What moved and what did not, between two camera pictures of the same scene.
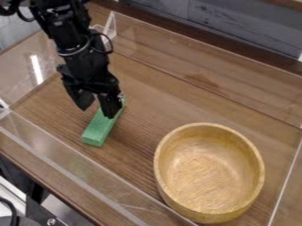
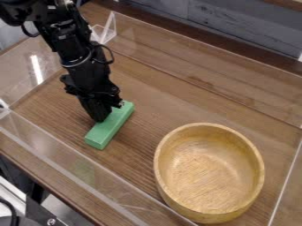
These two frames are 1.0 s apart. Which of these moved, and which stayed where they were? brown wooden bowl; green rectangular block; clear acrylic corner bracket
Moved: green rectangular block
Stayed: brown wooden bowl; clear acrylic corner bracket
